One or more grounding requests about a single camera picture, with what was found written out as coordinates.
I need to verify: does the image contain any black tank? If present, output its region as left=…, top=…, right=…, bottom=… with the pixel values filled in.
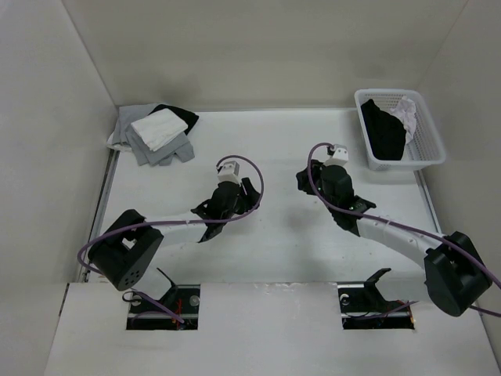
left=361, top=99, right=406, bottom=161
left=150, top=104, right=200, bottom=135

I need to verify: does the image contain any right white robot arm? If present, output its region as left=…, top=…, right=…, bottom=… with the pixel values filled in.
left=296, top=160, right=492, bottom=317

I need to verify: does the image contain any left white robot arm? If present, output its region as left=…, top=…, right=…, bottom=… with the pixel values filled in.
left=88, top=178, right=261, bottom=313

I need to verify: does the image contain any folded grey tank top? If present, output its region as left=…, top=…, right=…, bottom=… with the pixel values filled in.
left=106, top=103, right=199, bottom=167

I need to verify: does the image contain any folded black tank top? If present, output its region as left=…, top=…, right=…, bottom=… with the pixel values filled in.
left=150, top=104, right=200, bottom=135

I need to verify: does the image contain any folded white tank top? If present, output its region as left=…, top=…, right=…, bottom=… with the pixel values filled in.
left=132, top=110, right=187, bottom=151

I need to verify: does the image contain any white crumpled tank top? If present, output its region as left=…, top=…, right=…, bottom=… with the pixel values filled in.
left=388, top=96, right=417, bottom=144

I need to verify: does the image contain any white plastic laundry basket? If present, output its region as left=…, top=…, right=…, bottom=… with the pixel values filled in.
left=354, top=89, right=446, bottom=172

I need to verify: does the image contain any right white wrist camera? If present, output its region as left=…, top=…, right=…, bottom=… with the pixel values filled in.
left=324, top=144, right=349, bottom=167

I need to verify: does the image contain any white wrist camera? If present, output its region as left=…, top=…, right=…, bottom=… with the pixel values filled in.
left=217, top=161, right=240, bottom=185
left=324, top=144, right=349, bottom=167

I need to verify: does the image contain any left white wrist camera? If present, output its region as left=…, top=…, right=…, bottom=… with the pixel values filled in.
left=217, top=161, right=240, bottom=185

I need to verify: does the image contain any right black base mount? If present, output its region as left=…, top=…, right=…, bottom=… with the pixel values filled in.
left=337, top=268, right=415, bottom=330

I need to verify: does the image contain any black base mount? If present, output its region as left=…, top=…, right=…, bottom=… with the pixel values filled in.
left=122, top=268, right=201, bottom=331
left=337, top=268, right=415, bottom=330

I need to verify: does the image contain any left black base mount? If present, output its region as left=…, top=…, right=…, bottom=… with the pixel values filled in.
left=122, top=268, right=201, bottom=331

